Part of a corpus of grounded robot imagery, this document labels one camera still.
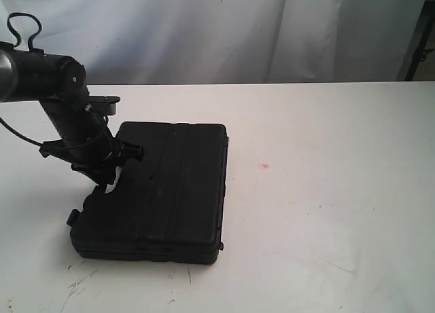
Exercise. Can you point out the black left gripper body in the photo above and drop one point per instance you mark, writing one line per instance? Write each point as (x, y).
(85, 139)

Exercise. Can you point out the black plastic tool case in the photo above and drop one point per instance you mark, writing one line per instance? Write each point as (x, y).
(166, 207)

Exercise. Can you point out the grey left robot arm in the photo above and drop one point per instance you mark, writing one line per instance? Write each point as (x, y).
(58, 84)

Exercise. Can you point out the white backdrop curtain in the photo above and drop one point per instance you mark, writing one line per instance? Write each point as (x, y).
(225, 41)

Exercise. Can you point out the black tripod stand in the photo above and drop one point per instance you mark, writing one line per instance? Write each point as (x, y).
(423, 46)

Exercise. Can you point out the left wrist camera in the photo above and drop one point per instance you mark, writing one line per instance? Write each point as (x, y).
(104, 104)

